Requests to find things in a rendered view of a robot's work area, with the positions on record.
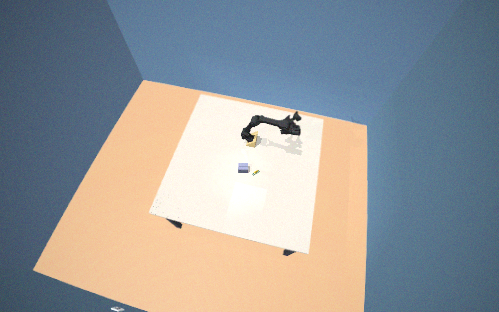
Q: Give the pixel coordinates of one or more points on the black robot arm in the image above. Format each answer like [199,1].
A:
[286,126]

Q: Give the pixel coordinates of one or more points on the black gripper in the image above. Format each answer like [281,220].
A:
[296,117]

